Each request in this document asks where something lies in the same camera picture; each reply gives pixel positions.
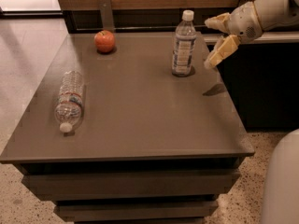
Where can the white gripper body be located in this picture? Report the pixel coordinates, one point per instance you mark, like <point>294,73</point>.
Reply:
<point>243,22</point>

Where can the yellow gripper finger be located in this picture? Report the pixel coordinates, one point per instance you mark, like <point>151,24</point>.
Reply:
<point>224,47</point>
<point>219,22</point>

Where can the blue label plastic bottle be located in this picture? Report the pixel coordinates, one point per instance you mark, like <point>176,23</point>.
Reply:
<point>184,41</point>

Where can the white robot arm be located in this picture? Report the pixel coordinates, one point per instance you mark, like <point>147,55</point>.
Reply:
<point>281,186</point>

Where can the clear plastic bottle red label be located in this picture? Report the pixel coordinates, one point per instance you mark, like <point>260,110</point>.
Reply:
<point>69,107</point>

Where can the red apple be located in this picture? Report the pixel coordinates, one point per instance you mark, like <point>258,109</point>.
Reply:
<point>104,41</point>

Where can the grey drawer cabinet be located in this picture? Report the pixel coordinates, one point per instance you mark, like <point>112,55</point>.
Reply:
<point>150,148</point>

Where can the left metal bracket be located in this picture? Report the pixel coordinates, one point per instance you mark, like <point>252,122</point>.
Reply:
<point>106,13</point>

